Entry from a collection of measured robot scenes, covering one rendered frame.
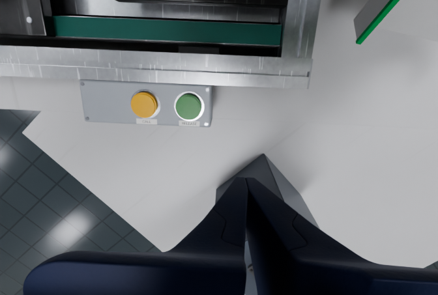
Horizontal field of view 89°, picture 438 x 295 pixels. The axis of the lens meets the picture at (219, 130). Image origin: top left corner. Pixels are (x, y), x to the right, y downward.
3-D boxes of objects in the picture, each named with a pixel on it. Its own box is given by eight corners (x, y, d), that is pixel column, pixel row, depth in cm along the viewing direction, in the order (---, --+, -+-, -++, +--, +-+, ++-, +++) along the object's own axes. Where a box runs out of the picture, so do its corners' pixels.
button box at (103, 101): (212, 119, 42) (210, 128, 36) (102, 114, 43) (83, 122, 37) (213, 81, 40) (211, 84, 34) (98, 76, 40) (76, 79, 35)
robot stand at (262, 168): (253, 226, 54) (268, 316, 35) (215, 189, 51) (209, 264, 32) (301, 195, 51) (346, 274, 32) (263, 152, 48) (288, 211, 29)
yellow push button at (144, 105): (160, 115, 37) (156, 118, 35) (135, 114, 37) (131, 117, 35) (159, 91, 36) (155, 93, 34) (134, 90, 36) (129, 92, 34)
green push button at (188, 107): (202, 117, 37) (201, 120, 35) (178, 116, 37) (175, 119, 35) (202, 93, 36) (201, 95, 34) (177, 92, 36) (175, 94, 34)
